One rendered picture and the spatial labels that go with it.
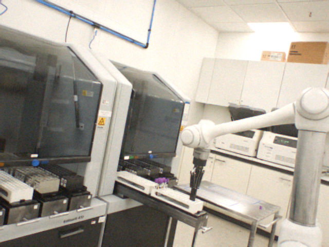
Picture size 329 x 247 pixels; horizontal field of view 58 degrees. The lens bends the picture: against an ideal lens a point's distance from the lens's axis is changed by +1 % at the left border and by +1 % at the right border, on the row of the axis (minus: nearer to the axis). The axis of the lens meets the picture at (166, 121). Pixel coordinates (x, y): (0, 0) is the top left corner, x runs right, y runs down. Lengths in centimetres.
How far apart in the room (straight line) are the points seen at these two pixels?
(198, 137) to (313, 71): 292
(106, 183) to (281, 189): 248
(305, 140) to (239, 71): 320
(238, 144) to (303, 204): 274
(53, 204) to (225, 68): 348
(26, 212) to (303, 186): 117
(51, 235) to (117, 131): 66
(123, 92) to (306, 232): 118
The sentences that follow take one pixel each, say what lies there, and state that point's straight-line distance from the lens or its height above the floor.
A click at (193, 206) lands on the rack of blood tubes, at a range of 163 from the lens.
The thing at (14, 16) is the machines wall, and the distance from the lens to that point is 266.
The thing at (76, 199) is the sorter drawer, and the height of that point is 79.
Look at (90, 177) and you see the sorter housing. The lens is 177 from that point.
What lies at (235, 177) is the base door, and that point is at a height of 59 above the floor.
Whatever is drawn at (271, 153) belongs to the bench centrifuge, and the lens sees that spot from 387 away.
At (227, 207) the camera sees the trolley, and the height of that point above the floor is 82.
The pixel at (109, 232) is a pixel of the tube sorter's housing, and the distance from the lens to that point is 191.
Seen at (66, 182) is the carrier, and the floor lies 86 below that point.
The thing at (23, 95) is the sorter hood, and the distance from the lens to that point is 142.
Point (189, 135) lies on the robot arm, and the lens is 138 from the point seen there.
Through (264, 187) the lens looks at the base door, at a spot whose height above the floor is 59.
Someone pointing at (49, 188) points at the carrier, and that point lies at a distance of 160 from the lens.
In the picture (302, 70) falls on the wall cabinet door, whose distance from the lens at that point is 418.
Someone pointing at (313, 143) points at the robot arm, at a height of 131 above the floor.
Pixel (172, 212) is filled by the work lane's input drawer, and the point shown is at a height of 79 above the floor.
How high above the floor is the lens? 135
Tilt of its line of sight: 3 degrees down
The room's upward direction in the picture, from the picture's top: 11 degrees clockwise
